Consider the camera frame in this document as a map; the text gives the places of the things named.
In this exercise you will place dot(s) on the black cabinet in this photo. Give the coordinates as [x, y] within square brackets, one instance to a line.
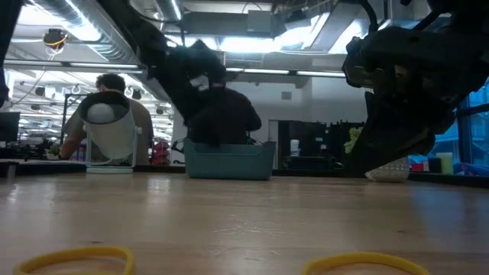
[317, 137]

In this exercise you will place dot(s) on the black ceiling-hung device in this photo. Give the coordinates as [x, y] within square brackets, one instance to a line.
[55, 38]

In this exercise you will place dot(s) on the large ribbed silver duct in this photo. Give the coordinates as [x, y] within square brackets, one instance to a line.
[95, 42]

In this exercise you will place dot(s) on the yellow rubber band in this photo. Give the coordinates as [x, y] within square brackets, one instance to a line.
[76, 252]

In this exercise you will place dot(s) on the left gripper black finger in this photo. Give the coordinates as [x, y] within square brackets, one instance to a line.
[202, 130]

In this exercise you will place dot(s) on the red box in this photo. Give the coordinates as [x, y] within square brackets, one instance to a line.
[417, 167]

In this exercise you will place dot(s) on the white jar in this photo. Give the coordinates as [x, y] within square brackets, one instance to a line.
[294, 147]

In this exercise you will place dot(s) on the square wall vent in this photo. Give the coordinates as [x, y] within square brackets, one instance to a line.
[286, 95]

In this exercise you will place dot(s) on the linear ceiling light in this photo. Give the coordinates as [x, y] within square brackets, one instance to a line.
[267, 71]

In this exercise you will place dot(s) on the yellow-green container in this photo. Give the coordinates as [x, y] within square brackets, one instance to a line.
[445, 164]

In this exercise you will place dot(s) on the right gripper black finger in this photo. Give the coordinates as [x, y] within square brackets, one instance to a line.
[393, 141]

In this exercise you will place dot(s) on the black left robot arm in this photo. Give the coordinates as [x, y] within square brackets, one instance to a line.
[145, 38]

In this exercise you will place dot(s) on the black monitor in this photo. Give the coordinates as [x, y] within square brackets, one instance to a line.
[9, 126]

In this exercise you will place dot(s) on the grey ceiling box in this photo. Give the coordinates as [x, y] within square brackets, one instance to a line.
[260, 21]

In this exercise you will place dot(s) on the teal plastic bin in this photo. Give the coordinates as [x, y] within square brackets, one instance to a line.
[229, 160]

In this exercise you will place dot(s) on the red shelf items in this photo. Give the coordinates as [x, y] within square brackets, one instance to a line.
[162, 153]

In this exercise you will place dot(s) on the green plant in white pot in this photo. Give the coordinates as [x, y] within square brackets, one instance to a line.
[393, 172]

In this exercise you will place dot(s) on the black container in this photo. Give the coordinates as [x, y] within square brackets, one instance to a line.
[433, 166]

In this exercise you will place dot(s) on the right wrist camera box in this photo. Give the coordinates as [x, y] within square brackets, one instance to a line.
[355, 65]

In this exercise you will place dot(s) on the silver air duct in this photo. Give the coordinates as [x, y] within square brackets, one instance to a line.
[172, 9]

